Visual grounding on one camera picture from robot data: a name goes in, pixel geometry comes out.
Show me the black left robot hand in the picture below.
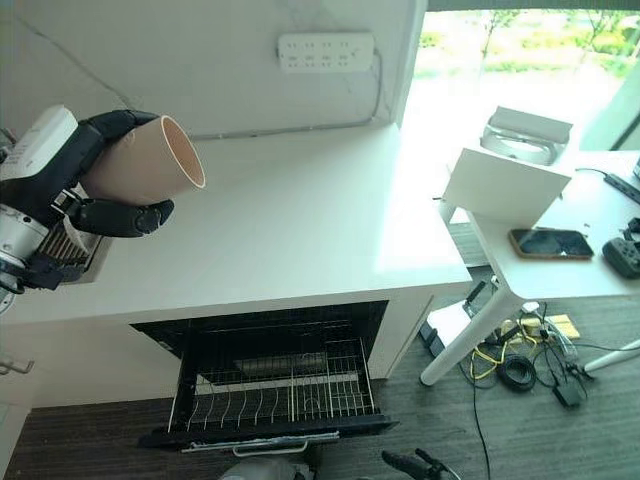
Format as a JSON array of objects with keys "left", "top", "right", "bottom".
[{"left": 0, "top": 104, "right": 176, "bottom": 239}]

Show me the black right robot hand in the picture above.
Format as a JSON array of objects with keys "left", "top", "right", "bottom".
[{"left": 381, "top": 447, "right": 454, "bottom": 480}]

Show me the beige plastic cup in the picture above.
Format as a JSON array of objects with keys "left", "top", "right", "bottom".
[{"left": 79, "top": 114, "right": 207, "bottom": 206}]

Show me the black dishwasher drawer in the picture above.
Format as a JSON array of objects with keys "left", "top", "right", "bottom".
[{"left": 129, "top": 298, "right": 401, "bottom": 454}]

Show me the white flat box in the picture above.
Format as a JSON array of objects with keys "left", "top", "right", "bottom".
[{"left": 418, "top": 298, "right": 497, "bottom": 359}]

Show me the grey robot body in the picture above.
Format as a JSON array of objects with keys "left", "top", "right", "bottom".
[{"left": 218, "top": 457, "right": 315, "bottom": 480}]

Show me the black power adapter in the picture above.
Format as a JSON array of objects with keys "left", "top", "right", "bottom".
[{"left": 551, "top": 381, "right": 587, "bottom": 408}]

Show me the yellow sponge block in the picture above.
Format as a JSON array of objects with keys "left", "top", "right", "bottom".
[{"left": 548, "top": 314, "right": 580, "bottom": 342}]

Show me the white table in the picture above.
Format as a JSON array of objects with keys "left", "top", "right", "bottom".
[{"left": 418, "top": 149, "right": 640, "bottom": 387}]

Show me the white kitchen counter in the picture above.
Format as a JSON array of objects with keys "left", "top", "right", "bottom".
[{"left": 0, "top": 122, "right": 474, "bottom": 409}]

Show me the black smartphone brown case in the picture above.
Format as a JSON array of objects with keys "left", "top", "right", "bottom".
[{"left": 508, "top": 227, "right": 596, "bottom": 262}]

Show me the white folded cardboard box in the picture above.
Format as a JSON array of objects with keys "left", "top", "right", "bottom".
[{"left": 438, "top": 146, "right": 574, "bottom": 229}]

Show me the black game controller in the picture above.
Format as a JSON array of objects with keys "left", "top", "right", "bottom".
[{"left": 601, "top": 236, "right": 640, "bottom": 279}]

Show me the grey white headset device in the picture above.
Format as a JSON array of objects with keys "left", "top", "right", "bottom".
[{"left": 478, "top": 105, "right": 574, "bottom": 166}]

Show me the black power strip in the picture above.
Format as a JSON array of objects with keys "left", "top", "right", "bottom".
[{"left": 603, "top": 171, "right": 640, "bottom": 195}]

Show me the long black cable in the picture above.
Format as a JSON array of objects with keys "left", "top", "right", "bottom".
[{"left": 469, "top": 349, "right": 495, "bottom": 480}]

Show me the wire dish rack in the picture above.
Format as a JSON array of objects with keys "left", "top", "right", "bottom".
[{"left": 167, "top": 337, "right": 384, "bottom": 435}]

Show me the yellow cable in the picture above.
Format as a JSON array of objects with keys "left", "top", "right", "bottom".
[{"left": 468, "top": 344, "right": 507, "bottom": 382}]

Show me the black coiled cable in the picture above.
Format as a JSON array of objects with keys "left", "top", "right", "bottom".
[{"left": 499, "top": 356, "right": 537, "bottom": 392}]

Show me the silver dishwasher handle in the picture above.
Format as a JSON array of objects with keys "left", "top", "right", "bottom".
[{"left": 231, "top": 439, "right": 309, "bottom": 458}]

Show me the white wall power strip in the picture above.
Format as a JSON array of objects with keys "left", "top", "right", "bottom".
[{"left": 277, "top": 32, "right": 376, "bottom": 75}]

